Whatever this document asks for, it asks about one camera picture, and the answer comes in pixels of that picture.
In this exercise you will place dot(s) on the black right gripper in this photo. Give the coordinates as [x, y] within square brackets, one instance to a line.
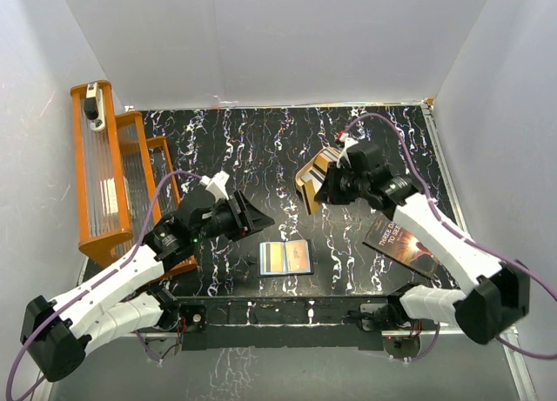
[328, 190]

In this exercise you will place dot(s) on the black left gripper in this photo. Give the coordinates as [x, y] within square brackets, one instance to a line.
[250, 218]

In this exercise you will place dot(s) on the blue credit card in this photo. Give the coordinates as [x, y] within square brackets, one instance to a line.
[287, 273]

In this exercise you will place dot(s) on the gold VIP card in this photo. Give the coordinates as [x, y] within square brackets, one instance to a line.
[298, 256]

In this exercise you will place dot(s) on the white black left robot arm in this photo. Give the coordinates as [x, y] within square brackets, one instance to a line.
[60, 333]

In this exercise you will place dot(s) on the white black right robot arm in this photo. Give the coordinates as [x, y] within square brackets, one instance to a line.
[491, 294]

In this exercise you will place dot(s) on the white stack of cards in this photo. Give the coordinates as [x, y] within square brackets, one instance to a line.
[321, 161]

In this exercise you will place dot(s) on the orange tiered acrylic rack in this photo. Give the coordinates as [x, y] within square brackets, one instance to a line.
[117, 173]

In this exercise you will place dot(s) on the white device on rack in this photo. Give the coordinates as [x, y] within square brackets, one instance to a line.
[94, 108]

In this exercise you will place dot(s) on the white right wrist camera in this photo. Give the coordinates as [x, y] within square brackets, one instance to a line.
[345, 141]

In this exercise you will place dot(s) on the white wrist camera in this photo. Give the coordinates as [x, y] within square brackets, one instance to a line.
[345, 141]
[216, 185]

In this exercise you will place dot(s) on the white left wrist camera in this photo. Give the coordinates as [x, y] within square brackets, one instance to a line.
[216, 185]

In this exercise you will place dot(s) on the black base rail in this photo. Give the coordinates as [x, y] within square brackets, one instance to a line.
[203, 323]

